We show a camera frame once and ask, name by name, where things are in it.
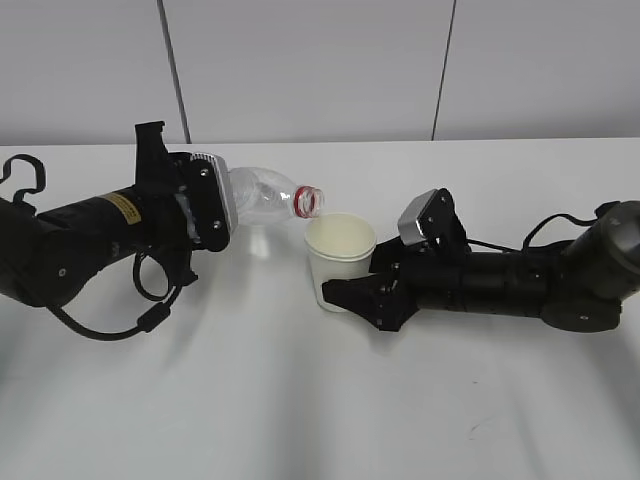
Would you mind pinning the clear plastic water bottle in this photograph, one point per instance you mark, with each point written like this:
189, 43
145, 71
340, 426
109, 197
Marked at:
264, 197

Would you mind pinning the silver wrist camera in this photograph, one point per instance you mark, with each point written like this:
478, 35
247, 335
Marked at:
211, 200
431, 218

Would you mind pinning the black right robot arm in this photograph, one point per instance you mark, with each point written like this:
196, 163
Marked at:
574, 285

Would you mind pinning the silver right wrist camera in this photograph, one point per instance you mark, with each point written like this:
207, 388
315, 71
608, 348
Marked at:
431, 218

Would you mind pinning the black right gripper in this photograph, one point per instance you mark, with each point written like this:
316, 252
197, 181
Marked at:
405, 279

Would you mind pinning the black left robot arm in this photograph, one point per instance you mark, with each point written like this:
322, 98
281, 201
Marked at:
48, 257

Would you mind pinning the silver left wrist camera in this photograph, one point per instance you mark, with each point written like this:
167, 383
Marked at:
211, 200

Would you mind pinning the white paper cup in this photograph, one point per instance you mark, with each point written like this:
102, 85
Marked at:
339, 246

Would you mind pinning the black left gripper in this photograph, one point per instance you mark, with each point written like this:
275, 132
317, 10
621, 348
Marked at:
159, 178

